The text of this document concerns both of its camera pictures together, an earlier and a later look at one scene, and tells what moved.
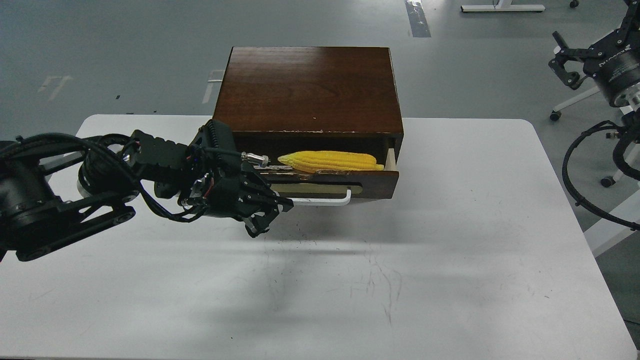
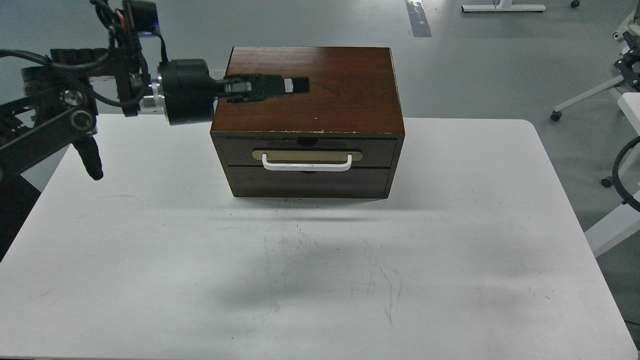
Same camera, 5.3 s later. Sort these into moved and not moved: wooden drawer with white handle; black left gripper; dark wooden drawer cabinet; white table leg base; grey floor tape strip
Moved: wooden drawer with white handle; black left gripper
Not moved: dark wooden drawer cabinet; grey floor tape strip; white table leg base
